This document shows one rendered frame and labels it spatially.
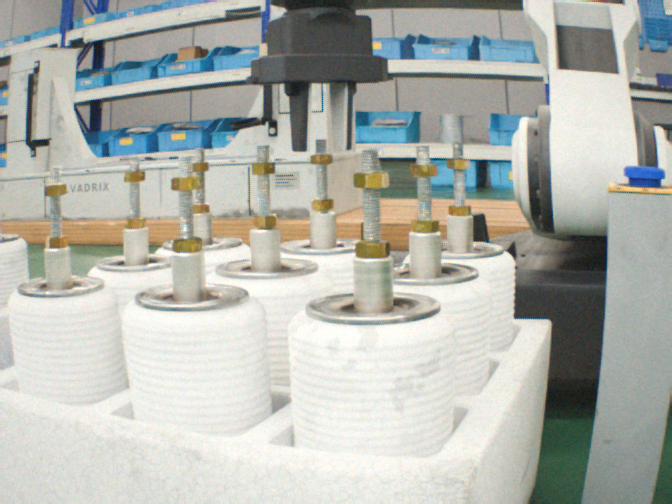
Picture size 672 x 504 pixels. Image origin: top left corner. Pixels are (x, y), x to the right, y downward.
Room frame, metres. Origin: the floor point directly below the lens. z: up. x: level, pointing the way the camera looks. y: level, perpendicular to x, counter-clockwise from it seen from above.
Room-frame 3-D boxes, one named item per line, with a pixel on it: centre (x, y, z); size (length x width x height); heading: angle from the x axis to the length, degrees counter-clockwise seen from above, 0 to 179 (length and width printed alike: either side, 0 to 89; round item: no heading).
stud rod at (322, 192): (0.76, 0.01, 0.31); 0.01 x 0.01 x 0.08
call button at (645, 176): (0.62, -0.25, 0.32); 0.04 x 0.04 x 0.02
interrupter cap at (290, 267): (0.65, 0.05, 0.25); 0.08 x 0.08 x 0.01
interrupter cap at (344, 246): (0.76, 0.01, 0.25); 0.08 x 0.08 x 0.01
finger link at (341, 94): (0.77, -0.01, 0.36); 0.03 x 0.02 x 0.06; 24
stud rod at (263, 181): (0.65, 0.05, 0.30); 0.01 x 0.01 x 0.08
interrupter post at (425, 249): (0.61, -0.06, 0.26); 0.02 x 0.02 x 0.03
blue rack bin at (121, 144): (6.17, 1.39, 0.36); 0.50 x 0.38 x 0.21; 162
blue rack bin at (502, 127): (5.35, -1.17, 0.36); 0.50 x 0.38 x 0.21; 162
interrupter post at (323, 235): (0.76, 0.01, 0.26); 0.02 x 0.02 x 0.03
